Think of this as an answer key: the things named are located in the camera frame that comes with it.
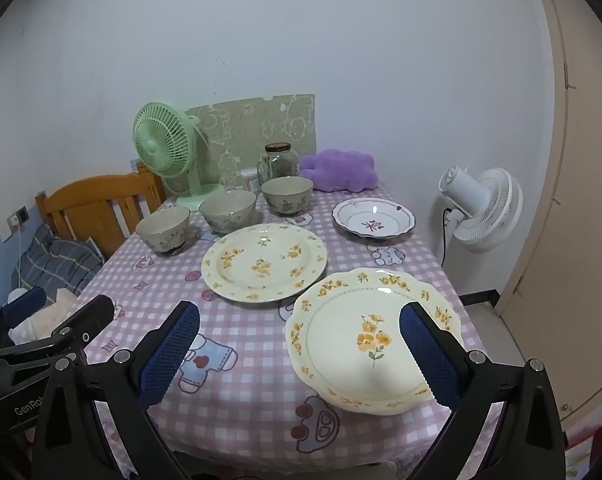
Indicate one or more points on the glass jar with dark lid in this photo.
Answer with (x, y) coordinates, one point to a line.
(278, 165)

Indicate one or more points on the wall socket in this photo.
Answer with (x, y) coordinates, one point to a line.
(18, 217)

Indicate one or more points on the beige patterned board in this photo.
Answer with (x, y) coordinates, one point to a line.
(261, 125)

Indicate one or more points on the green desk fan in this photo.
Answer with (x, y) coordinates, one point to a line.
(156, 145)

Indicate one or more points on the grey plaid pillow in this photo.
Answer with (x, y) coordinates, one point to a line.
(56, 260)

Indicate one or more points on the peach printed cloth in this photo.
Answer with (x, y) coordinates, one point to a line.
(41, 317)

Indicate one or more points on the cotton swab container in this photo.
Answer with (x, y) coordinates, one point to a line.
(248, 180)

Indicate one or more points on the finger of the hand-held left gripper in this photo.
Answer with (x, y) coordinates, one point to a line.
(26, 302)
(83, 320)

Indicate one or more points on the wooden bed headboard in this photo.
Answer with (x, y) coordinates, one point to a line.
(91, 205)

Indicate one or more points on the purple plush toy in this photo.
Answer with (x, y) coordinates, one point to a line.
(336, 172)

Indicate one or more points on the beige door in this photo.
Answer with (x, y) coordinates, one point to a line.
(581, 210)

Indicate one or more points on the white fan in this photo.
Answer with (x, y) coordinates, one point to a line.
(486, 210)

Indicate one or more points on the white plate with red flower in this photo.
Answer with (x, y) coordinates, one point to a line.
(373, 220)

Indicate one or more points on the floral ceramic bowl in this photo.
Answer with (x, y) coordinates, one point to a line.
(286, 197)
(163, 232)
(228, 212)

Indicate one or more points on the pink checkered tablecloth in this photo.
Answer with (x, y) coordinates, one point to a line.
(251, 385)

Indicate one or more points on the round yellow flower plate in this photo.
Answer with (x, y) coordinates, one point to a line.
(261, 265)

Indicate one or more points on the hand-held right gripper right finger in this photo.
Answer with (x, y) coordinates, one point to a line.
(431, 355)

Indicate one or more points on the scalloped yellow flower plate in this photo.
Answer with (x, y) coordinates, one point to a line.
(351, 340)

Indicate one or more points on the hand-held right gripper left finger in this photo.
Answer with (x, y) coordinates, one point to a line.
(168, 350)

